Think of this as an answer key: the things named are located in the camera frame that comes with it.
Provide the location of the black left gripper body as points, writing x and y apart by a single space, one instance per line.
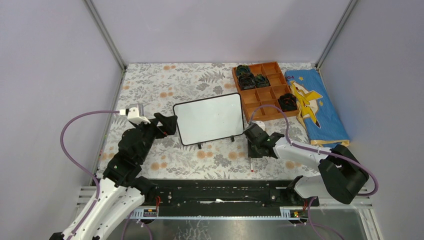
151 133

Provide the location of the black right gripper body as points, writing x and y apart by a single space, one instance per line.
253 152

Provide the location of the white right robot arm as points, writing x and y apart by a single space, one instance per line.
340 175

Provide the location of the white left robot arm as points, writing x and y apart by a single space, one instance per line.
120 189

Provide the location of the black framed whiteboard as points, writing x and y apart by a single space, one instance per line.
209 119

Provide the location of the floral table cloth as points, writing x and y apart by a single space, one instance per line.
209 142

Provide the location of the orange wooden compartment tray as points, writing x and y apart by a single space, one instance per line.
261 104

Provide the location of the black coiled band front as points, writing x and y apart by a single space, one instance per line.
287 102

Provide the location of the black coiled band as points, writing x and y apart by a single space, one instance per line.
287 102
261 81
242 69
246 81

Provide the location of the black coiled band middle right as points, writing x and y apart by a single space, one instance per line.
261 81

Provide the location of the blue cartoon cloth bag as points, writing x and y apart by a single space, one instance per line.
316 111

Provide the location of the black coiled band middle left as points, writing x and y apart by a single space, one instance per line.
246 81

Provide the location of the left electronics board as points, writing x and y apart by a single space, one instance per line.
150 213

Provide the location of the electronics board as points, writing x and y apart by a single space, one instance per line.
301 214
150 213

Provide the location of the right electronics board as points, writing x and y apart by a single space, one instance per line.
301 214

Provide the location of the black coiled band back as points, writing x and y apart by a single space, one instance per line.
242 69

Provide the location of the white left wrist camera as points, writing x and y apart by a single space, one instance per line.
135 114

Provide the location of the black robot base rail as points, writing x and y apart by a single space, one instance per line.
212 199

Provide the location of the left aluminium frame post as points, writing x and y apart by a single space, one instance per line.
102 28

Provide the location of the aluminium frame post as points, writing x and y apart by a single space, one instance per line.
337 31
102 28

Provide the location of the right aluminium frame post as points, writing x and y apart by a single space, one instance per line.
337 31

